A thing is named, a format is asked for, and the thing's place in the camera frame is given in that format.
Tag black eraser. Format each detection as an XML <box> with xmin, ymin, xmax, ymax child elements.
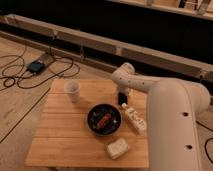
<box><xmin>117</xmin><ymin>92</ymin><xmax>128</xmax><ymax>105</ymax></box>

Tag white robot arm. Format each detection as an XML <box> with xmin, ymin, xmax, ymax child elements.
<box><xmin>111</xmin><ymin>63</ymin><xmax>210</xmax><ymax>171</ymax></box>

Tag brown snack bar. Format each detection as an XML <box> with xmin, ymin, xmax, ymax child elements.
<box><xmin>96</xmin><ymin>113</ymin><xmax>112</xmax><ymax>129</ymax></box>

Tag black bowl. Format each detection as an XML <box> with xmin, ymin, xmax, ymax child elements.
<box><xmin>87</xmin><ymin>104</ymin><xmax>121</xmax><ymax>136</ymax></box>

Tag white bottle lying down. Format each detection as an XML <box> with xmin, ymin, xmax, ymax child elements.
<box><xmin>121</xmin><ymin>103</ymin><xmax>147</xmax><ymax>134</ymax></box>

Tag translucent plastic cup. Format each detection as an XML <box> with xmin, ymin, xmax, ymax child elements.
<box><xmin>64</xmin><ymin>80</ymin><xmax>80</xmax><ymax>103</ymax></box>

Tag wooden table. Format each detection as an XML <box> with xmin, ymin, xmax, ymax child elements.
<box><xmin>26</xmin><ymin>79</ymin><xmax>149</xmax><ymax>169</ymax></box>

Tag blue power adapter box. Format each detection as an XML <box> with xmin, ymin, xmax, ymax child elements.
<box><xmin>27</xmin><ymin>61</ymin><xmax>45</xmax><ymax>74</ymax></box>

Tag wooden shelf frame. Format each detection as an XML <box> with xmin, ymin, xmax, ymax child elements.
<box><xmin>0</xmin><ymin>0</ymin><xmax>213</xmax><ymax>83</ymax></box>

